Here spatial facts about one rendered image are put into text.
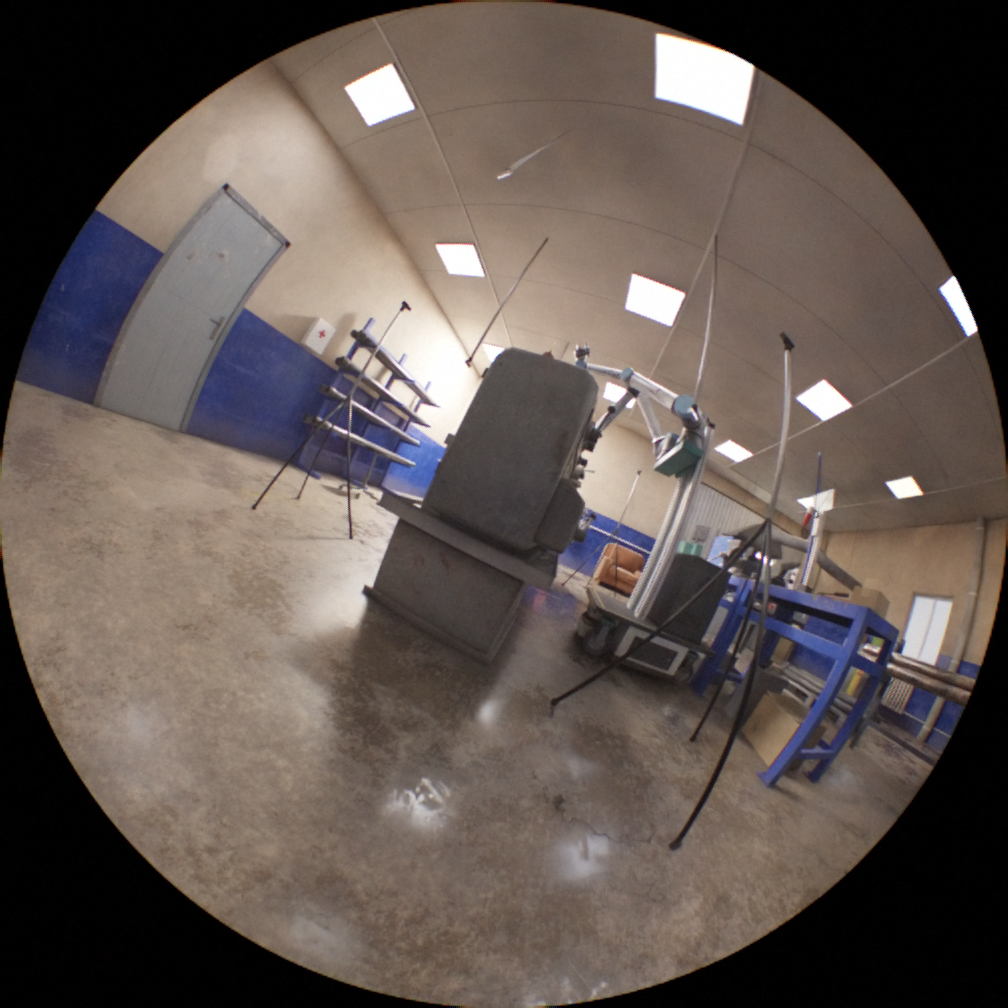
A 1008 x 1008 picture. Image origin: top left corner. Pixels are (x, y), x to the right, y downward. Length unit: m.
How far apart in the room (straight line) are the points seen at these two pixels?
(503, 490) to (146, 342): 3.20
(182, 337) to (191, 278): 0.54
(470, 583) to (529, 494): 0.43
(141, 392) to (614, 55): 4.24
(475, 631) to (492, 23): 3.83
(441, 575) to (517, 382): 0.86
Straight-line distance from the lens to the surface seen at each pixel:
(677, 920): 0.92
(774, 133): 2.83
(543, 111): 3.01
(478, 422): 1.21
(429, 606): 1.31
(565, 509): 1.19
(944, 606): 7.38
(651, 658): 1.98
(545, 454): 1.12
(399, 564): 1.35
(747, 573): 2.41
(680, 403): 1.98
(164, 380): 3.35
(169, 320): 3.33
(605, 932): 0.79
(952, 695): 2.75
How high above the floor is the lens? 0.63
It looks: level
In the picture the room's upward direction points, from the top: 24 degrees clockwise
